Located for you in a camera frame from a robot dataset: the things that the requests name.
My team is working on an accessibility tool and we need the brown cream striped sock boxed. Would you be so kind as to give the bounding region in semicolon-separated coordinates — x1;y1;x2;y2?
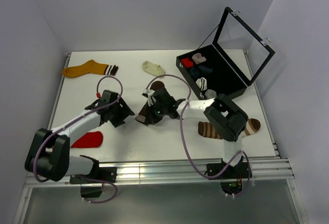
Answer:
197;118;262;140

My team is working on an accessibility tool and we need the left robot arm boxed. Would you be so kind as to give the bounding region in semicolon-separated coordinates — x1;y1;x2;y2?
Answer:
24;90;134;182

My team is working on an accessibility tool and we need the mustard yellow sock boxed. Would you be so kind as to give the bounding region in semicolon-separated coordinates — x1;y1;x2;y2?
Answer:
62;60;119;78

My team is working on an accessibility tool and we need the rolled teal sock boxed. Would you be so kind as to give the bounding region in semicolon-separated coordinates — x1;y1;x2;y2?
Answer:
189;68;200;81

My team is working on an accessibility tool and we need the aluminium table frame rail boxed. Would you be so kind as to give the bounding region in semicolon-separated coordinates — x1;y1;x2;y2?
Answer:
24;157;295;189

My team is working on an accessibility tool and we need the rolled navy sock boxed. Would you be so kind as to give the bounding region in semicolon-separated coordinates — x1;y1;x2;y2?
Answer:
198;65;213;75

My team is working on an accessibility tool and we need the rolled grey sock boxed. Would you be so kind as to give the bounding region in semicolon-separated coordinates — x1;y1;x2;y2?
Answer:
205;89;217;100

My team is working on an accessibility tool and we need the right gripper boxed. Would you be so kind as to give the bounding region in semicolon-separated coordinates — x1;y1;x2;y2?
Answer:
145;100;168;125

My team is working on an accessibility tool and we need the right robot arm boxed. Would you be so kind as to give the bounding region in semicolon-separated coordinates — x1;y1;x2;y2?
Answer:
139;88;248;178

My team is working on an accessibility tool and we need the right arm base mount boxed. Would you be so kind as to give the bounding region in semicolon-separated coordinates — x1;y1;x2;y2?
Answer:
204;161;254;181

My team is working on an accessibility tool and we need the black storage box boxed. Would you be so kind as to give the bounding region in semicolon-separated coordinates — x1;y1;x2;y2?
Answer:
176;7;275;100

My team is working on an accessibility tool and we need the cream ankle sock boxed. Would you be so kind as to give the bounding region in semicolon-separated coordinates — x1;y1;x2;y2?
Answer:
141;61;165;77

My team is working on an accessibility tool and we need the rolled white striped sock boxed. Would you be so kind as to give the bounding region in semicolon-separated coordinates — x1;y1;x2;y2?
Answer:
196;77;208;91

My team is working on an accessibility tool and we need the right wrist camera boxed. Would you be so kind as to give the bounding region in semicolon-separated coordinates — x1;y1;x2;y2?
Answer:
142;89;156;106

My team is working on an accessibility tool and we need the dark brown sock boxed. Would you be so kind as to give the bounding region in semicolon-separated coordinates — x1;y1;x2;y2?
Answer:
135;81;165;124

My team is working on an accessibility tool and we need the rolled beige sock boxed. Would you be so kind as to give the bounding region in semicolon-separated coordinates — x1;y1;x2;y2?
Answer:
192;53;207;64

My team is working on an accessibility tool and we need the rolled red sock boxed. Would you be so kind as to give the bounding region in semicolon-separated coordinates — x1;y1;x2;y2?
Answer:
180;58;194;68

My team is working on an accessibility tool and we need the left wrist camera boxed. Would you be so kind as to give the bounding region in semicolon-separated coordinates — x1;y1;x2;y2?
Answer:
97;90;119;107

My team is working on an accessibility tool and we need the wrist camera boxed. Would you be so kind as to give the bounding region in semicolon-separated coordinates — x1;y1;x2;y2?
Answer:
142;89;156;106
97;90;119;107

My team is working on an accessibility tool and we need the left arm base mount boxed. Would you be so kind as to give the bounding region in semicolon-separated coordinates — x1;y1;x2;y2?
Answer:
69;166;118;203

